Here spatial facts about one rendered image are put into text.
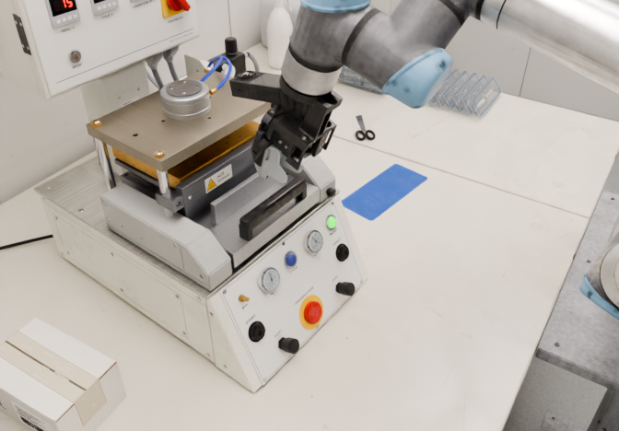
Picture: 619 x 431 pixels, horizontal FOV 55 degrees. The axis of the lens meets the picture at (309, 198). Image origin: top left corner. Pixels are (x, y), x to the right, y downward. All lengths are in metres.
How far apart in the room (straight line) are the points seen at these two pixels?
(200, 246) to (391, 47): 0.42
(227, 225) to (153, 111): 0.22
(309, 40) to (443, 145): 0.95
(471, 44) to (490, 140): 1.80
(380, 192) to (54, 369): 0.80
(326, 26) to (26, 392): 0.67
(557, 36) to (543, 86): 2.72
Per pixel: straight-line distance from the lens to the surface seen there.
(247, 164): 1.02
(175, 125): 0.98
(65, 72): 1.02
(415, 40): 0.69
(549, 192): 1.52
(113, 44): 1.06
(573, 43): 0.68
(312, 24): 0.72
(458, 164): 1.56
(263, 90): 0.84
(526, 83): 3.42
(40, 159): 1.60
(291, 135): 0.81
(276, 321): 1.02
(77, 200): 1.17
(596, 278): 1.04
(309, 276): 1.06
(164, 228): 0.94
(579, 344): 1.18
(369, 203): 1.38
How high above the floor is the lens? 1.58
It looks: 37 degrees down
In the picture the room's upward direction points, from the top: straight up
